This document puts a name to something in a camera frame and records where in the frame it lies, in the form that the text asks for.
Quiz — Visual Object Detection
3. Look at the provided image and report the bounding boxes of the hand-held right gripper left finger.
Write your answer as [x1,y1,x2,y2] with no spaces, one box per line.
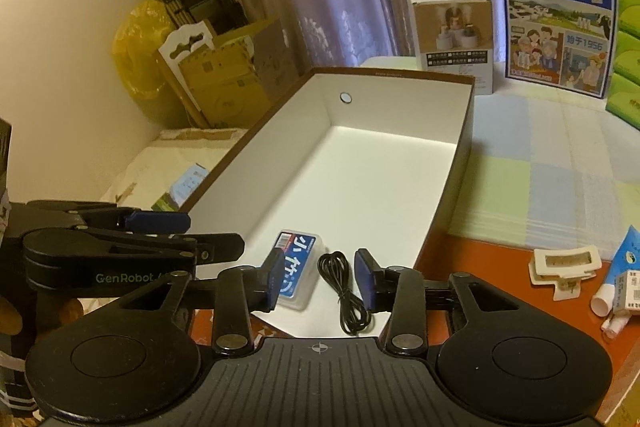
[121,248,286,355]

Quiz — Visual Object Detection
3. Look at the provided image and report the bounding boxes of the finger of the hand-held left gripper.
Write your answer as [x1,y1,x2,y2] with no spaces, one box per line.
[100,233,246,266]
[27,200,191,234]

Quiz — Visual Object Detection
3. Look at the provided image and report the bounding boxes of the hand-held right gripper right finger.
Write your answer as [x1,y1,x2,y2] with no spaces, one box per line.
[354,248,521,355]

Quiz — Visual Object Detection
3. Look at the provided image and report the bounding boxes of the clear card case blue label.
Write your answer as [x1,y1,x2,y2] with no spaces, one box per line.
[274,229,321,311]

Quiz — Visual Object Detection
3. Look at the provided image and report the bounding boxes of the black cable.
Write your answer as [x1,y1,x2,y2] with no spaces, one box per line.
[318,252,374,336]

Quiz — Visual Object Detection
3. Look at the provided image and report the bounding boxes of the brown cardboard box white inside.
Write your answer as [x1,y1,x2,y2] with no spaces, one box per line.
[187,67,475,343]

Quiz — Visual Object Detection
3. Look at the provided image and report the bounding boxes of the cream hair claw clip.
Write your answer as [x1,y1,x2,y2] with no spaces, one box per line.
[530,246,601,303]

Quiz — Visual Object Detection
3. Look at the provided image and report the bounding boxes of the small white labelled tube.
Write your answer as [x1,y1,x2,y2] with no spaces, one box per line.
[601,269,640,339]

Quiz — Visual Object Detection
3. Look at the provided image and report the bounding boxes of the blue tube white cap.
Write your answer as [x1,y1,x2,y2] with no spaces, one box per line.
[590,227,640,315]

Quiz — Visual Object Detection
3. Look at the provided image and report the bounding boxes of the blue green packet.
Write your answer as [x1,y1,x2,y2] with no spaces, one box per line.
[152,164,209,212]

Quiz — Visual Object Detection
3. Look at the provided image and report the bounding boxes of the red printed cardboard sheet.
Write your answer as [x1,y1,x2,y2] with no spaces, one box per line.
[190,232,640,424]

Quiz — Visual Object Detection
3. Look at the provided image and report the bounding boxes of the brown cardboard sheets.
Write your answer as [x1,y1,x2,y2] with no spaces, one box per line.
[172,18,297,128]

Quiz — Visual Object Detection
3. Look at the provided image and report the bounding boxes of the yellow plastic bag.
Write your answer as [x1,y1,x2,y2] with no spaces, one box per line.
[116,0,170,102]

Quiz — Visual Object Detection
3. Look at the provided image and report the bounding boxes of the white hanger card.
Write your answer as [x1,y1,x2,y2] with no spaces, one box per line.
[159,21,217,75]

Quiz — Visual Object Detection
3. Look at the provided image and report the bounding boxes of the pastel checked cloth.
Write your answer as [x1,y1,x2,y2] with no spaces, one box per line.
[445,57,640,260]

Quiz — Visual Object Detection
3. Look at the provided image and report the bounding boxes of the white product box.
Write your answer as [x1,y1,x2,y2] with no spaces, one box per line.
[405,0,494,96]

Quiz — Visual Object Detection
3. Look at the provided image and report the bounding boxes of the blue illustrated milk carton box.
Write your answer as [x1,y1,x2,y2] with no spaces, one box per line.
[496,0,619,100]

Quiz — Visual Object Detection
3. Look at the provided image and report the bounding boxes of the stack of green tissue packs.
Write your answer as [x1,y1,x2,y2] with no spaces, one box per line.
[605,0,640,128]

